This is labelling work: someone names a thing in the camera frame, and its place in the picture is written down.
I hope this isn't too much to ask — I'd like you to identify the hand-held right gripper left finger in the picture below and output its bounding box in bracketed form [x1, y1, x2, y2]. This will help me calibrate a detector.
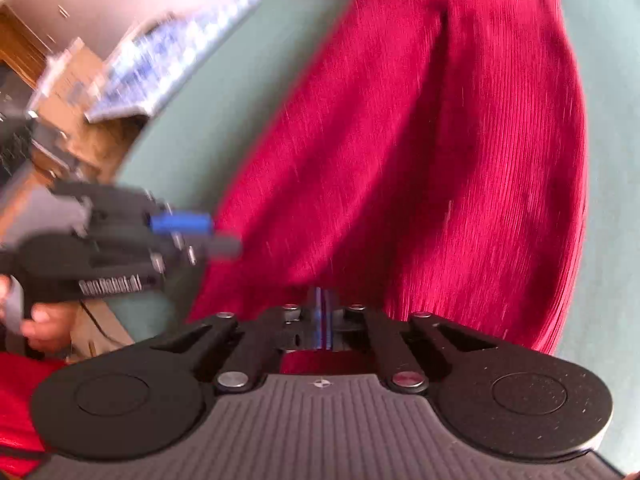
[150, 287, 327, 394]

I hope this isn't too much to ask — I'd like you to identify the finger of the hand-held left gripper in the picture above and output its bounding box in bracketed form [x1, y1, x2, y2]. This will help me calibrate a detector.
[169, 232, 244, 264]
[149, 211, 217, 237]

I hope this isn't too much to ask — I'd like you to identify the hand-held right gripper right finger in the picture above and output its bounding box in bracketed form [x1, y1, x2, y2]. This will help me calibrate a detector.
[326, 287, 501, 394]

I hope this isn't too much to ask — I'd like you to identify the dark red knitted sweater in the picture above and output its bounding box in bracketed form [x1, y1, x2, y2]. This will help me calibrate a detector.
[187, 0, 589, 377]

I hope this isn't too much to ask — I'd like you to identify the person's left hand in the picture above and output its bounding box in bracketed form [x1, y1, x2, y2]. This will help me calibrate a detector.
[0, 275, 80, 353]

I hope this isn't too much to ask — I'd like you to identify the green table cloth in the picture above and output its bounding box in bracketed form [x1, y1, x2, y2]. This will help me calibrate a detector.
[112, 0, 640, 476]

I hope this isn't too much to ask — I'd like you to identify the blue white patterned cloth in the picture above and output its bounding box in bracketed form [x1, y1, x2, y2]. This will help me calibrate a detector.
[85, 0, 262, 124]

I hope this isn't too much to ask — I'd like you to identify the person's red top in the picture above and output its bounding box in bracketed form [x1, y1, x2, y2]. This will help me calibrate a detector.
[0, 352, 67, 478]

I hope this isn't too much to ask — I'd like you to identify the cardboard box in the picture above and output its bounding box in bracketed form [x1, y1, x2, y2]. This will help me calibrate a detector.
[30, 37, 146, 181]

